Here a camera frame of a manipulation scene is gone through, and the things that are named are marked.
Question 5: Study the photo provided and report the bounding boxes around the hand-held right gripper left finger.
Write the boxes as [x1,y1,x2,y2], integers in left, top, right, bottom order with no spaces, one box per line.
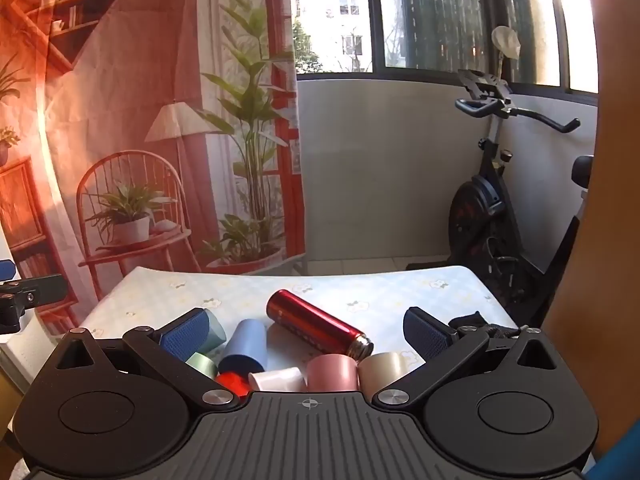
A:
[47,307,241,414]

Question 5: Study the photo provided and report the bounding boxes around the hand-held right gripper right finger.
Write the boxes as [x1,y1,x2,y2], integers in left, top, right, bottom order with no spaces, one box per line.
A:
[372,306,567,407]

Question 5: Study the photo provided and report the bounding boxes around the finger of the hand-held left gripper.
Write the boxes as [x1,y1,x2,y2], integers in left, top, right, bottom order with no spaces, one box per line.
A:
[0,259,68,334]

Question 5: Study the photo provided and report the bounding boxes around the green cup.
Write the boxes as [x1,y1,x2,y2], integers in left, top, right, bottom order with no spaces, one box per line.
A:
[185,309,229,379]

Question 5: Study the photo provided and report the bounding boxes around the cream cup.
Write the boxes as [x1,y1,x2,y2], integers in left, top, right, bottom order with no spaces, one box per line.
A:
[357,352,410,397]

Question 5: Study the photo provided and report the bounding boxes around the light blue cup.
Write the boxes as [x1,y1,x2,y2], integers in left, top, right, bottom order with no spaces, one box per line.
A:
[218,319,270,376]

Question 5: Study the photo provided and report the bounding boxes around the red cup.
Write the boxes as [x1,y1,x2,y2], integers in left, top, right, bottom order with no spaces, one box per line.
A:
[216,372,251,397]

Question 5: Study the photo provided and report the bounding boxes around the pink cup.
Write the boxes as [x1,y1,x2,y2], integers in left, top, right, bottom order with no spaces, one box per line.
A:
[305,353,361,392]

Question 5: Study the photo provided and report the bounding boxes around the white cup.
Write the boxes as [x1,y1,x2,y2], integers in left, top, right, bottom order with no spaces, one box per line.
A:
[248,367,307,394]

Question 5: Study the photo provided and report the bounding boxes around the floral pale blue tablecloth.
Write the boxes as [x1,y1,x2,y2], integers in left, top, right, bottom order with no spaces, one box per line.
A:
[79,264,519,397]

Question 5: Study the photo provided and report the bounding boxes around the red metal thermos bottle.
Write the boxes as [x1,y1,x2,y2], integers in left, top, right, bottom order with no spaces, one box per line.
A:
[266,289,375,361]

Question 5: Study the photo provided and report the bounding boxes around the black exercise bike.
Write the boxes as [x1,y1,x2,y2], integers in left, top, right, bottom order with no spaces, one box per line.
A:
[406,69,596,332]

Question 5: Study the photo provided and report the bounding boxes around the printed room backdrop cloth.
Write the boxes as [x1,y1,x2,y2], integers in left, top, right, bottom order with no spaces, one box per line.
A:
[0,0,307,333]

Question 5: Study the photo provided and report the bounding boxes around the brown wooden board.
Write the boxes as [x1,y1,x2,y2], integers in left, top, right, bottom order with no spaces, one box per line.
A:
[542,0,640,461]

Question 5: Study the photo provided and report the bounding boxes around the white cloth on pole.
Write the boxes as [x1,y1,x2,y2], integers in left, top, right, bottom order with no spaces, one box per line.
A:
[491,26,521,62]

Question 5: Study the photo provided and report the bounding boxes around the dark framed window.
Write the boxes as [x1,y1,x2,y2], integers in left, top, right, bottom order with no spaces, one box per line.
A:
[291,0,601,107]

